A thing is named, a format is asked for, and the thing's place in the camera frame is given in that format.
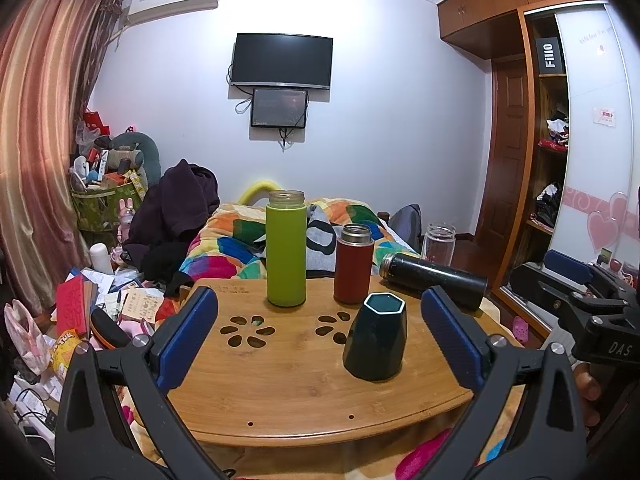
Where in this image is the black box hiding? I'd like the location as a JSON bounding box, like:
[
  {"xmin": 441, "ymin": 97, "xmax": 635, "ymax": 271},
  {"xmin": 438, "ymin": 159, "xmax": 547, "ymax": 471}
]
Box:
[{"xmin": 534, "ymin": 36, "xmax": 567, "ymax": 77}]

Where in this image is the white air conditioner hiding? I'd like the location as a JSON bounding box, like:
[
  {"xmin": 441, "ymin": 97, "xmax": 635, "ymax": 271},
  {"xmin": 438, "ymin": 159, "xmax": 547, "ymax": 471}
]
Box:
[{"xmin": 122, "ymin": 0, "xmax": 224, "ymax": 27}]

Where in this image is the dark purple clothing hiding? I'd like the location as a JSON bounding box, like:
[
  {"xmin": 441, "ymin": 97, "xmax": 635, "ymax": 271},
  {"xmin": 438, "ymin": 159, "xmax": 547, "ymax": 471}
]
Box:
[{"xmin": 122, "ymin": 159, "xmax": 221, "ymax": 297}]

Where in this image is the orange and black handle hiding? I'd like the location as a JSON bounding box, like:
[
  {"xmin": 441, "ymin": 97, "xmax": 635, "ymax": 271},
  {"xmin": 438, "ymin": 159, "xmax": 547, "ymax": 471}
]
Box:
[{"xmin": 90, "ymin": 307, "xmax": 132, "ymax": 352}]

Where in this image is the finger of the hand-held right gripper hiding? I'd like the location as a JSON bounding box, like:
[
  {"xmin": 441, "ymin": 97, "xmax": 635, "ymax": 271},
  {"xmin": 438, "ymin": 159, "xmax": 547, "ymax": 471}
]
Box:
[{"xmin": 509, "ymin": 249, "xmax": 616, "ymax": 318}]

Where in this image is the red book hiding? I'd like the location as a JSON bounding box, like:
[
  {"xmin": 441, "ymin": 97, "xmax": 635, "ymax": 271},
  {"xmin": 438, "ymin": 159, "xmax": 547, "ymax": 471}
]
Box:
[{"xmin": 55, "ymin": 275, "xmax": 99, "ymax": 345}]

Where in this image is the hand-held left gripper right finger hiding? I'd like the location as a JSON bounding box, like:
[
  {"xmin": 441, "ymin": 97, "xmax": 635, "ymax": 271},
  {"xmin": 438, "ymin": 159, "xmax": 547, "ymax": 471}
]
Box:
[{"xmin": 421, "ymin": 286, "xmax": 588, "ymax": 480}]

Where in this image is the brown wooden door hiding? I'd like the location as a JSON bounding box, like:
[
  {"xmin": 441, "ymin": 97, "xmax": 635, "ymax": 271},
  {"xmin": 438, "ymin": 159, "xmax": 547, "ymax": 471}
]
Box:
[{"xmin": 474, "ymin": 57, "xmax": 532, "ymax": 262}]

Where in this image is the pink bunny toy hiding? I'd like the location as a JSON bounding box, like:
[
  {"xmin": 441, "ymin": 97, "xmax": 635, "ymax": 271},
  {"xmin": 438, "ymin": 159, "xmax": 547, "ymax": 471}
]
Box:
[{"xmin": 116, "ymin": 198, "xmax": 137, "ymax": 246}]

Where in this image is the wall-mounted black television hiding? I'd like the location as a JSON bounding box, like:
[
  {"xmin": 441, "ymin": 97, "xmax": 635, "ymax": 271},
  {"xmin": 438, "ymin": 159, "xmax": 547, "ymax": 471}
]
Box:
[{"xmin": 229, "ymin": 33, "xmax": 334, "ymax": 91}]

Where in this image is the black thermos bottle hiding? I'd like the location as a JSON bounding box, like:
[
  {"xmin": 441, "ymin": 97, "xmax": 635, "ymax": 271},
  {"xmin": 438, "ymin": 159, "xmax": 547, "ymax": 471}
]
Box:
[{"xmin": 378, "ymin": 252, "xmax": 489, "ymax": 312}]

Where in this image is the colourful patchwork blanket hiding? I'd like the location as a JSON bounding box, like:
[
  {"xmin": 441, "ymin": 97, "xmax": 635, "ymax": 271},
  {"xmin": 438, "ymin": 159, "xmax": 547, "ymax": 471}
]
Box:
[{"xmin": 155, "ymin": 197, "xmax": 426, "ymax": 321}]

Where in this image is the pink patterned bag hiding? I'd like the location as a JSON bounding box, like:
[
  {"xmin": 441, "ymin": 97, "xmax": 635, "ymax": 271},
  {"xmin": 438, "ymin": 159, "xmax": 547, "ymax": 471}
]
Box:
[{"xmin": 4, "ymin": 300, "xmax": 56, "ymax": 376}]

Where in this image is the green storage basket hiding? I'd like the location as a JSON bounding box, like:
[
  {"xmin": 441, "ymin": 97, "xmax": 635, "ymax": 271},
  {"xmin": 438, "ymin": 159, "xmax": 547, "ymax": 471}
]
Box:
[{"xmin": 70, "ymin": 180, "xmax": 147, "ymax": 234}]

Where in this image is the white power strip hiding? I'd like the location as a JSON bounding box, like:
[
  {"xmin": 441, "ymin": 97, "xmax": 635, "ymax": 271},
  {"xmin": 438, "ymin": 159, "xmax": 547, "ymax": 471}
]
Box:
[{"xmin": 10, "ymin": 377, "xmax": 57, "ymax": 433}]

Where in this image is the person's right hand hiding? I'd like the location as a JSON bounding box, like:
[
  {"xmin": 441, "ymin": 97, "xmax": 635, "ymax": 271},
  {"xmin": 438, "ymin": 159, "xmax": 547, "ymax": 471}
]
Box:
[{"xmin": 572, "ymin": 361, "xmax": 604, "ymax": 428}]

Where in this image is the red thermos bottle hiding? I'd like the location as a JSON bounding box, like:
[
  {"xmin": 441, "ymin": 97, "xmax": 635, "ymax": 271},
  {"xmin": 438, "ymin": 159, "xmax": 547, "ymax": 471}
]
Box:
[{"xmin": 333, "ymin": 223, "xmax": 375, "ymax": 305}]

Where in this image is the yellow curved pillow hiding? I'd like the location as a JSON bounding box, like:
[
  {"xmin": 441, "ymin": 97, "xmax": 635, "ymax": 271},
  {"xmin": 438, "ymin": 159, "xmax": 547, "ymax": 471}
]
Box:
[{"xmin": 237, "ymin": 178, "xmax": 287, "ymax": 207}]

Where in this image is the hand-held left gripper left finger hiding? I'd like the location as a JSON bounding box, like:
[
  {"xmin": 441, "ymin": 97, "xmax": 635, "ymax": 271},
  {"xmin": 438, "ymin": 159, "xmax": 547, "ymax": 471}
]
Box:
[{"xmin": 54, "ymin": 285, "xmax": 226, "ymax": 480}]

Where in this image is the yellow snack packet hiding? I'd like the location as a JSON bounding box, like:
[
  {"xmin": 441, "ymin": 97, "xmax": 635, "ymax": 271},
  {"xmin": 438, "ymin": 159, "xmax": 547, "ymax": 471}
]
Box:
[{"xmin": 51, "ymin": 329, "xmax": 83, "ymax": 376}]

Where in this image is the small black monitor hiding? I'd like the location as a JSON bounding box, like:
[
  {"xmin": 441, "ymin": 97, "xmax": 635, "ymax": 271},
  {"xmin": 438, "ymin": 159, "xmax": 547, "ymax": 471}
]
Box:
[{"xmin": 250, "ymin": 88, "xmax": 308, "ymax": 130}]

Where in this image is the wooden wardrobe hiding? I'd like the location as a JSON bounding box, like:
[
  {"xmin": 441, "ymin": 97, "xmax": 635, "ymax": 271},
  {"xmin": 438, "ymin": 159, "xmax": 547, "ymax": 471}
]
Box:
[{"xmin": 436, "ymin": 0, "xmax": 640, "ymax": 348}]

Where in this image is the white plastic bottle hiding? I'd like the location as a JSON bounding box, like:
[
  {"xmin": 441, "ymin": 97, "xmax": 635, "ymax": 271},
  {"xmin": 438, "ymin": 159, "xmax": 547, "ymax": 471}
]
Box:
[{"xmin": 90, "ymin": 243, "xmax": 115, "ymax": 276}]

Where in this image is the clear glass jar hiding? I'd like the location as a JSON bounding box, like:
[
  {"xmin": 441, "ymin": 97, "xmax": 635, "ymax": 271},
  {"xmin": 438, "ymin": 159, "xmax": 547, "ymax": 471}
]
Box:
[{"xmin": 421, "ymin": 222, "xmax": 457, "ymax": 267}]

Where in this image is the dark green hexagonal cup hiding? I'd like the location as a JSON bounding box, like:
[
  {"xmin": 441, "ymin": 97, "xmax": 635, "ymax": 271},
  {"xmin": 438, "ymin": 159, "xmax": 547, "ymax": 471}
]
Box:
[{"xmin": 342, "ymin": 292, "xmax": 408, "ymax": 383}]

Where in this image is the grey backpack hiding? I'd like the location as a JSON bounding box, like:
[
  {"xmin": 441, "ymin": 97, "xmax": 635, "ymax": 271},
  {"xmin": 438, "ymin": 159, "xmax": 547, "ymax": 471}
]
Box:
[{"xmin": 388, "ymin": 204, "xmax": 422, "ymax": 252}]

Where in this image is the red paper bag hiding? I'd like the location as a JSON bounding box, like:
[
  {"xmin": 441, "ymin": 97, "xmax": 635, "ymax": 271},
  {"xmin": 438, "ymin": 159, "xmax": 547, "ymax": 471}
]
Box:
[{"xmin": 82, "ymin": 108, "xmax": 112, "ymax": 137}]

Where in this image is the grey plush toy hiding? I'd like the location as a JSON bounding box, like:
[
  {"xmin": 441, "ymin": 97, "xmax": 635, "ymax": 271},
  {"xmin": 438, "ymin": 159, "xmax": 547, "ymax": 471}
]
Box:
[{"xmin": 106, "ymin": 132, "xmax": 162, "ymax": 187}]

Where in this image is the striped pink curtain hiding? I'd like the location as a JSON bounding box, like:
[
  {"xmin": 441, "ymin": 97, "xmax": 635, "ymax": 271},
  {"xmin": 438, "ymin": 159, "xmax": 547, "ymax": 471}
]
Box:
[{"xmin": 0, "ymin": 0, "xmax": 127, "ymax": 313}]

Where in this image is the wooden lap table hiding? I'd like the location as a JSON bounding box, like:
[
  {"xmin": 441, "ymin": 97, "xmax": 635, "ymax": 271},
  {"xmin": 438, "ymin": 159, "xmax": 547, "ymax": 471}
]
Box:
[{"xmin": 166, "ymin": 278, "xmax": 524, "ymax": 449}]

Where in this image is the white sliding door with hearts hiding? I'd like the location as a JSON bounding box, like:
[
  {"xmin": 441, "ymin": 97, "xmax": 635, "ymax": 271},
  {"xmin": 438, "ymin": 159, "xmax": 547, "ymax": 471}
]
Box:
[{"xmin": 552, "ymin": 2, "xmax": 640, "ymax": 283}]

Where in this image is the green bottle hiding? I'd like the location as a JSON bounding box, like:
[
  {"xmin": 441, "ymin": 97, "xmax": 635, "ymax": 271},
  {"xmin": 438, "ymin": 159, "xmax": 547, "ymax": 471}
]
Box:
[{"xmin": 265, "ymin": 190, "xmax": 308, "ymax": 308}]

